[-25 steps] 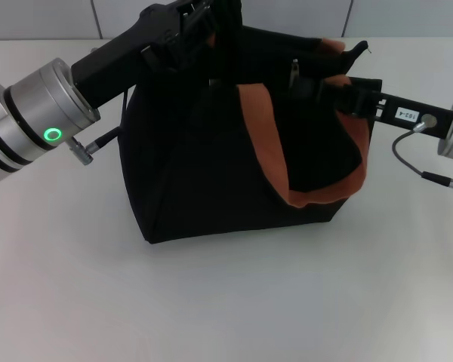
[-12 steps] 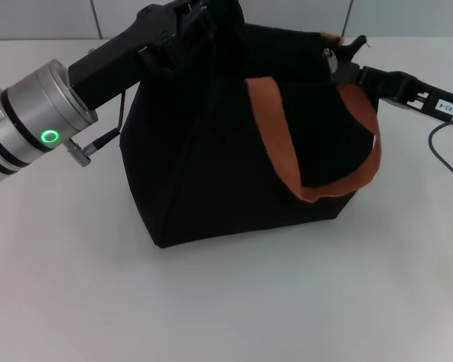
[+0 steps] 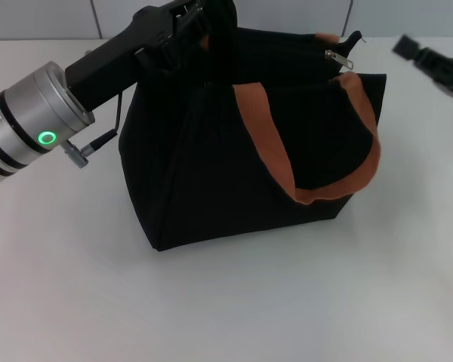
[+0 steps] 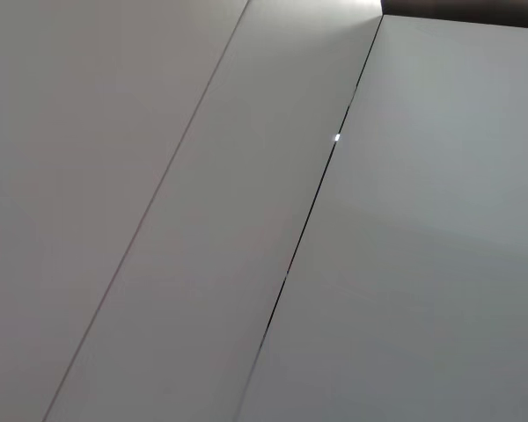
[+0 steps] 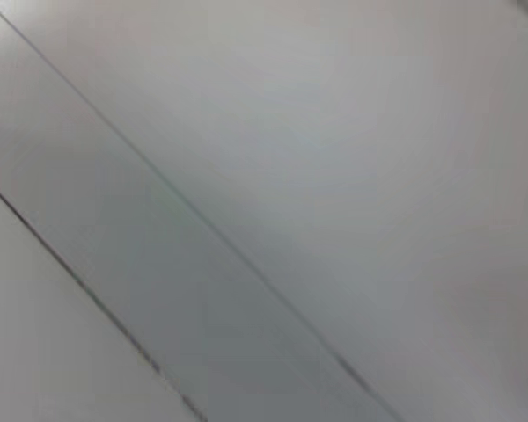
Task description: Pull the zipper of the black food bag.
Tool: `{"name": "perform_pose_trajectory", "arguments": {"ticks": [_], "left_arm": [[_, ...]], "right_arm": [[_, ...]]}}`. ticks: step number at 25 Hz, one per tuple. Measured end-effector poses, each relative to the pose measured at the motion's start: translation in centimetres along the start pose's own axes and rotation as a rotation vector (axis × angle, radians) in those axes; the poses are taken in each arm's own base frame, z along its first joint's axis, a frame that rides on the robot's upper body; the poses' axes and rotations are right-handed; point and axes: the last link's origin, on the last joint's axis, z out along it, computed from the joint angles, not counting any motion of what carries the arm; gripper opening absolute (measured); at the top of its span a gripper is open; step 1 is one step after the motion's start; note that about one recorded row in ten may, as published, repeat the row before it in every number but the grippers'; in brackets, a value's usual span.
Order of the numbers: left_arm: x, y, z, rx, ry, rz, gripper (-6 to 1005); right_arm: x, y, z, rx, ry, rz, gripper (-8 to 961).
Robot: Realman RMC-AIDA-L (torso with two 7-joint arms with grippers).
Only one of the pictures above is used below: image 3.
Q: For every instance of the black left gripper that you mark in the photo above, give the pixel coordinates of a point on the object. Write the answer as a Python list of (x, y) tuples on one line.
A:
[(105, 68)]

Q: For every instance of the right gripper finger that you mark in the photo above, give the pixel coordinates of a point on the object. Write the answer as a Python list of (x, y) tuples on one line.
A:
[(405, 45), (449, 79)]

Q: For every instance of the silver zipper pull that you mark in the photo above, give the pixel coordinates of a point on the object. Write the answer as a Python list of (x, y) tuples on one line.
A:
[(339, 59)]

